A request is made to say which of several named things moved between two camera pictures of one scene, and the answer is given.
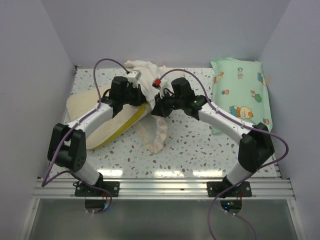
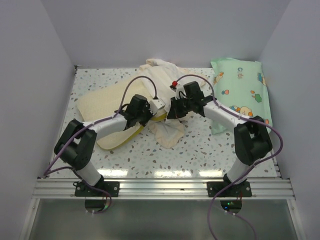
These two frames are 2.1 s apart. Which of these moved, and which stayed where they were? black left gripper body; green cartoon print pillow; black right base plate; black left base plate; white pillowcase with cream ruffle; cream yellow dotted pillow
Moved: cream yellow dotted pillow; black left gripper body; white pillowcase with cream ruffle
Stayed: black right base plate; black left base plate; green cartoon print pillow
